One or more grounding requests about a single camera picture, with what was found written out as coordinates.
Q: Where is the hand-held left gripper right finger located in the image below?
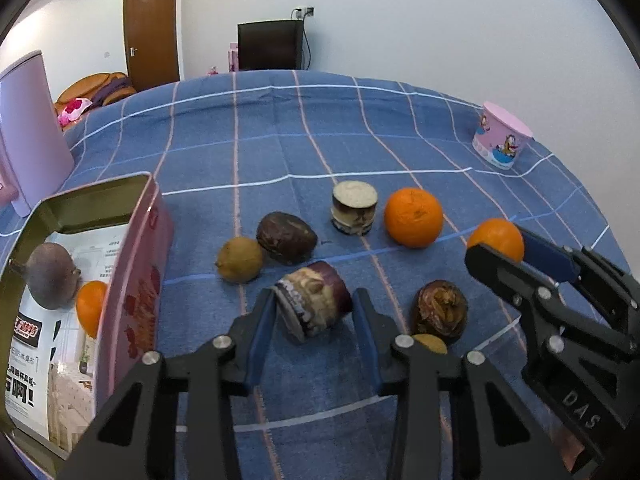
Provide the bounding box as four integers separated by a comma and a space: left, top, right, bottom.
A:
351, 287, 583, 480

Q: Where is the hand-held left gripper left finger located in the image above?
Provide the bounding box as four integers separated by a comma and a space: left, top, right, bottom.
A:
59, 289, 279, 480

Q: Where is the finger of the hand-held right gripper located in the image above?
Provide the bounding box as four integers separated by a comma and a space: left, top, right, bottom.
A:
520, 226, 640, 331
465, 242, 640, 377

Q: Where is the small orange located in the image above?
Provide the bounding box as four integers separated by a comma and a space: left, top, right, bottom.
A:
76, 280, 109, 339
466, 218, 525, 263

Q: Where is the large orange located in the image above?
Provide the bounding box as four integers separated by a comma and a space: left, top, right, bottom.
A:
384, 187, 445, 249

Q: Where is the dark purple passion fruit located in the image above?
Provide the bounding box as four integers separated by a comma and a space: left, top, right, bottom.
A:
256, 211, 318, 266

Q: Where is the pink tin box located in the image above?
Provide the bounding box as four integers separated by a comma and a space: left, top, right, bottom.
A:
0, 172, 176, 466

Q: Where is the small yellow-brown fruit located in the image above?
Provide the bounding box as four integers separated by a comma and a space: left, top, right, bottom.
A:
412, 333, 449, 355

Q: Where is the wrinkled brown passion fruit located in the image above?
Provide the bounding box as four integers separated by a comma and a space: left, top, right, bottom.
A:
411, 280, 469, 345

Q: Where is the yellow-green round fruit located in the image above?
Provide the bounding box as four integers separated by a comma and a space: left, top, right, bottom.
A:
216, 236, 264, 284

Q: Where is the pink cartoon paper cup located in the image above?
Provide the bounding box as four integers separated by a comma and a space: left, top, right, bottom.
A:
472, 101, 534, 171

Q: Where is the blue plaid tablecloth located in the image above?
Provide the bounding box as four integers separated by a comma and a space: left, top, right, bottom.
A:
0, 70, 633, 480

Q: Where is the purple beetroot in box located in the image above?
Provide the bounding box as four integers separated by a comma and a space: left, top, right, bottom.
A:
10, 242, 82, 311

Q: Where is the printed paper leaflet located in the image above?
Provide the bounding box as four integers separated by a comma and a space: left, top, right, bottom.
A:
4, 222, 133, 453

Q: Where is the purple cloth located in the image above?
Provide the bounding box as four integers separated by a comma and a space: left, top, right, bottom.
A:
92, 77, 136, 107

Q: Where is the black television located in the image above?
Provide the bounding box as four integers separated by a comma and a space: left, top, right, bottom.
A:
237, 19, 307, 72

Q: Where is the pink floral pillow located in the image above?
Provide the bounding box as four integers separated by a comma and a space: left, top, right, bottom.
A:
56, 97, 93, 128

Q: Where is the brown leather sofa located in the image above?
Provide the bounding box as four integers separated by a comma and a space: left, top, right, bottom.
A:
54, 72, 137, 118

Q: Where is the pink electric kettle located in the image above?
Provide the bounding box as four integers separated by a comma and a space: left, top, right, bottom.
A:
0, 50, 75, 218

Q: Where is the brown wooden door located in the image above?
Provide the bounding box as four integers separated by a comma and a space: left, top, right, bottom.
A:
123, 0, 180, 93

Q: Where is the black power cable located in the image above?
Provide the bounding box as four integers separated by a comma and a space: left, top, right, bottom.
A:
300, 15, 312, 71

